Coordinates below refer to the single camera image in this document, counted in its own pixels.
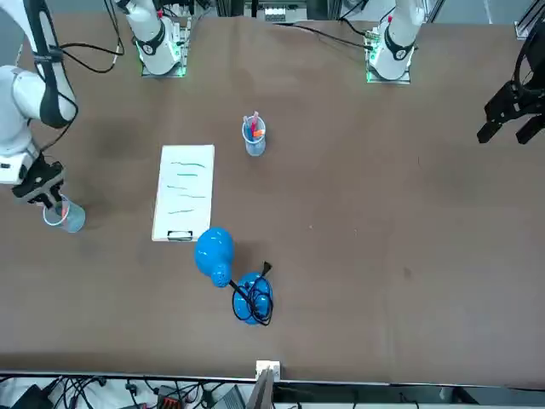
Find blue desk lamp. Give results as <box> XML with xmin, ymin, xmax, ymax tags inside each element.
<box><xmin>194</xmin><ymin>227</ymin><xmax>276</xmax><ymax>327</ymax></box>

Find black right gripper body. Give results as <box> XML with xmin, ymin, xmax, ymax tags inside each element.
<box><xmin>23</xmin><ymin>153</ymin><xmax>66</xmax><ymax>196</ymax></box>

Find aluminium corner post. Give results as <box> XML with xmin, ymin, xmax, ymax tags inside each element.
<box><xmin>513</xmin><ymin>0</ymin><xmax>545</xmax><ymax>39</ymax></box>

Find black cable across table edge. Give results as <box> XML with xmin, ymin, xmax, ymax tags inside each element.
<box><xmin>272</xmin><ymin>20</ymin><xmax>372</xmax><ymax>49</ymax></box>

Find black lamp power cable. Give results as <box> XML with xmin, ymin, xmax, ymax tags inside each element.
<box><xmin>231</xmin><ymin>260</ymin><xmax>276</xmax><ymax>328</ymax></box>

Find black ribbed power adapter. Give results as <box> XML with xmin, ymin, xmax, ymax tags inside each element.
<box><xmin>215</xmin><ymin>385</ymin><xmax>247</xmax><ymax>409</ymax></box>

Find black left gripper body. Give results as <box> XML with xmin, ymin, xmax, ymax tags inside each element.
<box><xmin>513</xmin><ymin>30</ymin><xmax>545</xmax><ymax>114</ymax></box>

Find wooden clipboard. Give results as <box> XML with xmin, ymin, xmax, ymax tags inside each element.
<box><xmin>151</xmin><ymin>143</ymin><xmax>216</xmax><ymax>243</ymax></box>

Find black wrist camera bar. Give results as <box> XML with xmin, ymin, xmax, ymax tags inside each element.
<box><xmin>11</xmin><ymin>181</ymin><xmax>46</xmax><ymax>205</ymax></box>

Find black box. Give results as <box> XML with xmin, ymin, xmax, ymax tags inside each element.
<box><xmin>8</xmin><ymin>383</ymin><xmax>49</xmax><ymax>409</ymax></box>

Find clear plastic pen cup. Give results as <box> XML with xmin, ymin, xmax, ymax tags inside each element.
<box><xmin>42</xmin><ymin>193</ymin><xmax>86</xmax><ymax>233</ymax></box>
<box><xmin>242</xmin><ymin>111</ymin><xmax>268</xmax><ymax>158</ymax></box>

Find black orange power adapter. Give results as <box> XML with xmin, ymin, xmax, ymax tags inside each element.
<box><xmin>156</xmin><ymin>385</ymin><xmax>188</xmax><ymax>409</ymax></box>

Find aluminium frame post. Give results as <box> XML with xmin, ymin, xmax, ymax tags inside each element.
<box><xmin>246</xmin><ymin>360</ymin><xmax>283</xmax><ymax>409</ymax></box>

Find white paper sheet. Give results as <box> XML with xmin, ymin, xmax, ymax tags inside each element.
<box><xmin>152</xmin><ymin>145</ymin><xmax>215</xmax><ymax>239</ymax></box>

